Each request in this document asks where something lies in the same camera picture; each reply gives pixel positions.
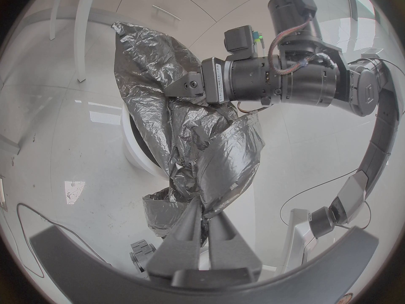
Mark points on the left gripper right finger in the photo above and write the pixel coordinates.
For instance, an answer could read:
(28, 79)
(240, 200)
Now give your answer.
(226, 245)

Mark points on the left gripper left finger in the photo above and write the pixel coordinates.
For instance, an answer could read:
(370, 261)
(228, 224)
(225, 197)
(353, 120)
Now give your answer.
(185, 233)

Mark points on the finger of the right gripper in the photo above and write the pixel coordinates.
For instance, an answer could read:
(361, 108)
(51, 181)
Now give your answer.
(185, 85)

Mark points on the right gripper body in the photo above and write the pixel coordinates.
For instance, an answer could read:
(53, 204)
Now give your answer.
(250, 78)

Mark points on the black plastic bag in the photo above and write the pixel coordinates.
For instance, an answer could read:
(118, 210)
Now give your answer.
(148, 84)

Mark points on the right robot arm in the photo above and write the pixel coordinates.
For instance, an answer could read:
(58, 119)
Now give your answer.
(316, 81)

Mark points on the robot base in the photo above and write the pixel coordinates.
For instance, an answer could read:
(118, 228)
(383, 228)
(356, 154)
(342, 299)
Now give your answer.
(297, 233)

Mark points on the white trash bin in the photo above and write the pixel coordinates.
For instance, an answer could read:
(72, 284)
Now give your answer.
(133, 157)

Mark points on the white table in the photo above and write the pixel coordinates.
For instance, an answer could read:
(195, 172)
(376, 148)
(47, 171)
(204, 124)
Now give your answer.
(84, 27)

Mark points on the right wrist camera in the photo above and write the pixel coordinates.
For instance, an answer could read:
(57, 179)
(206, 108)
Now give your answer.
(239, 40)

